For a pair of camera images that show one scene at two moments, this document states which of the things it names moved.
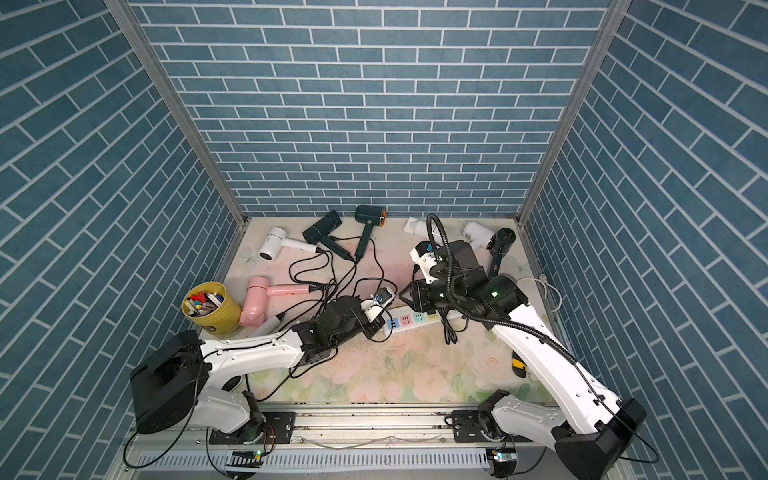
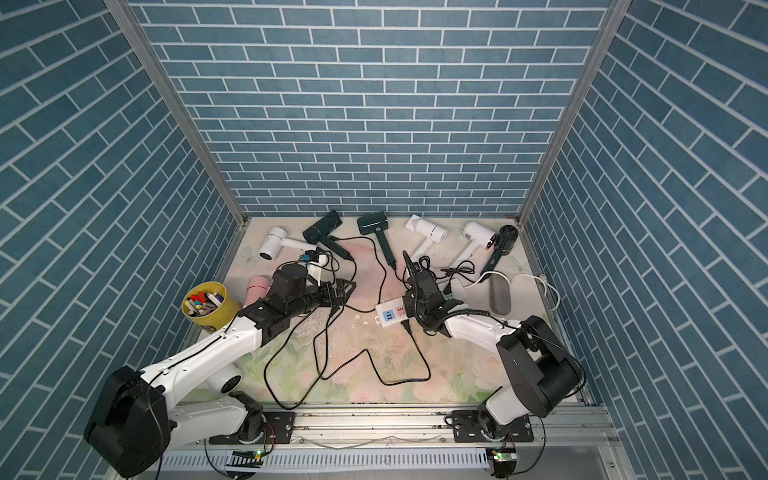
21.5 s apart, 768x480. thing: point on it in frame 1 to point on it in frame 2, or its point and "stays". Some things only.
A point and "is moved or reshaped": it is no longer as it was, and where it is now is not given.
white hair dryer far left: (275, 239) stays
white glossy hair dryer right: (477, 234) stays
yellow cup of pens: (212, 308) stays
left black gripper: (374, 327) to (340, 298)
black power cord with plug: (448, 332) is moved or reshaped
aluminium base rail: (329, 445) stays
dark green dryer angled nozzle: (320, 233) stays
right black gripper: (419, 289) to (409, 304)
